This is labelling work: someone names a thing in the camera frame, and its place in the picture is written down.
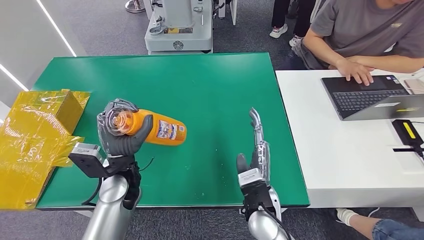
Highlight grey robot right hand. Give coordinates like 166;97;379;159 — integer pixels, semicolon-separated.
236;107;272;182

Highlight yellow film wrapped cardboard box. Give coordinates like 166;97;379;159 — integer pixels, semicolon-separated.
0;88;91;211

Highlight white table leg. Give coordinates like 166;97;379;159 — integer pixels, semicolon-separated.
411;206;424;223

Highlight person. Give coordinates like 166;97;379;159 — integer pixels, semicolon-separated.
335;207;424;240
269;0;318;48
278;0;424;76

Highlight black and grey laptop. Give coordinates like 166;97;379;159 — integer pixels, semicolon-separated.
320;74;424;122

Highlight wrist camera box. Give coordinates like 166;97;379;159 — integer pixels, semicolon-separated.
68;142;107;179
237;167;266;190

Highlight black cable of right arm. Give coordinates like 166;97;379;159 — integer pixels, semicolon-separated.
258;203;293;240

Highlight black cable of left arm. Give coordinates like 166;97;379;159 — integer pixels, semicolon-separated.
81;177;104;207

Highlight orange plastic bottle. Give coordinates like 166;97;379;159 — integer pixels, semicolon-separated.
105;106;188;147

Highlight chrome round stand base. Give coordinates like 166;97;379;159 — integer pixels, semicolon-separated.
124;0;147;14

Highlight black device with yellow label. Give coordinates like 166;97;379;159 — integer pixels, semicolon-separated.
391;119;424;157

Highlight white machine base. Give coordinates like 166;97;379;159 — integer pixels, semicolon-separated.
144;0;215;56

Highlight person's right hand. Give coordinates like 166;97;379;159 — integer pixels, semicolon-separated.
335;58;376;87

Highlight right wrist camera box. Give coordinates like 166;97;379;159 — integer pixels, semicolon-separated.
237;167;266;190

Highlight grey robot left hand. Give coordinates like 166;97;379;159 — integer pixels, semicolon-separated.
96;98;155;159

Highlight thin black wire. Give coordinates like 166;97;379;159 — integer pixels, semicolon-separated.
138;156;156;173

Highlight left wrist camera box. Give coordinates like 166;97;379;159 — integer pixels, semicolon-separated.
68;142;107;179

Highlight black flat strap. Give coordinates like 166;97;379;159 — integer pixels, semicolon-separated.
393;147;424;154

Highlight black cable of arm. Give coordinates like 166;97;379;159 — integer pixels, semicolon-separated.
258;203;293;240
81;177;104;207

